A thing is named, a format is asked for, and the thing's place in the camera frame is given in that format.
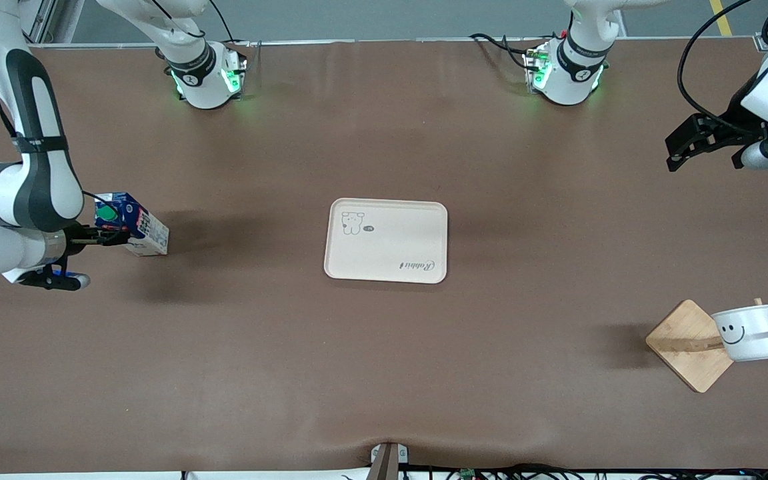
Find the blue white milk carton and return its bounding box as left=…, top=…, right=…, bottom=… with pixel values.
left=93, top=192, right=171, bottom=258

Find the white smiley mug black handle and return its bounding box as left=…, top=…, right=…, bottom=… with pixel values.
left=711, top=304, right=768, bottom=363

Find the wooden cup rack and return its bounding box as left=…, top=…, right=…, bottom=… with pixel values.
left=646, top=297, right=768, bottom=394

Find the beige plastic tray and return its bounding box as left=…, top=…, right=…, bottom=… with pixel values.
left=323, top=199, right=449, bottom=285

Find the brown table cover sheet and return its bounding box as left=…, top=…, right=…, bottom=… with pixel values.
left=0, top=37, right=768, bottom=475

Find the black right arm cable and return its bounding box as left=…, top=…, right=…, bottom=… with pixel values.
left=0, top=0, right=122, bottom=222

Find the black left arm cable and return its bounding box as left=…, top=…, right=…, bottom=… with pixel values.
left=677, top=0, right=768, bottom=129

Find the black cable at arm base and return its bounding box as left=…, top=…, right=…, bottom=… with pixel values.
left=207, top=0, right=251, bottom=47
left=469, top=32, right=545, bottom=71

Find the metal bracket with wooden post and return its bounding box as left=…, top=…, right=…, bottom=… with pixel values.
left=369, top=442, right=409, bottom=480

